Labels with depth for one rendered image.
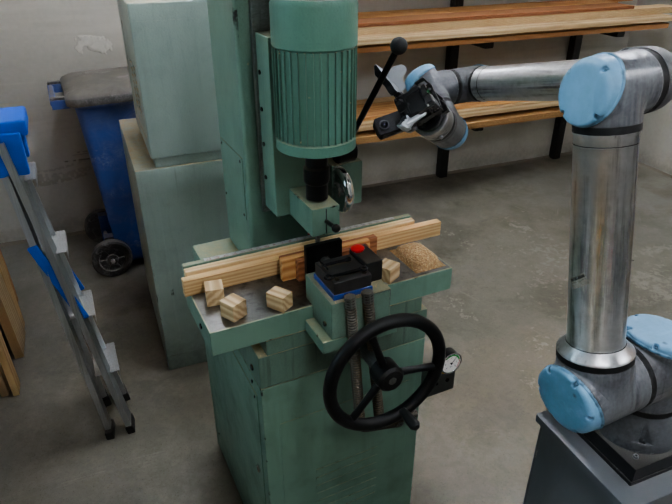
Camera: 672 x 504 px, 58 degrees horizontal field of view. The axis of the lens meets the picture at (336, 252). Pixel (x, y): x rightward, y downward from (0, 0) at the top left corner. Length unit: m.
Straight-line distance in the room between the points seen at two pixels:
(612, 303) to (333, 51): 0.71
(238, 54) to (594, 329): 0.95
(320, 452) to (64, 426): 1.18
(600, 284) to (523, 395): 1.36
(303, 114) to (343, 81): 0.10
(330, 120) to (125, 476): 1.47
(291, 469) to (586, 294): 0.84
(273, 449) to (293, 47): 0.92
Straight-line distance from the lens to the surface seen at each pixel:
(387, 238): 1.54
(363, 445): 1.69
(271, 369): 1.38
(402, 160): 4.27
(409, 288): 1.44
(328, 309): 1.24
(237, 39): 1.44
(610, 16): 4.35
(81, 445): 2.43
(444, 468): 2.22
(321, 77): 1.23
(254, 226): 1.58
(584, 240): 1.21
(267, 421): 1.48
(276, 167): 1.43
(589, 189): 1.18
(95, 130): 3.03
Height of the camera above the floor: 1.65
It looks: 29 degrees down
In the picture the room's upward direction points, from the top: straight up
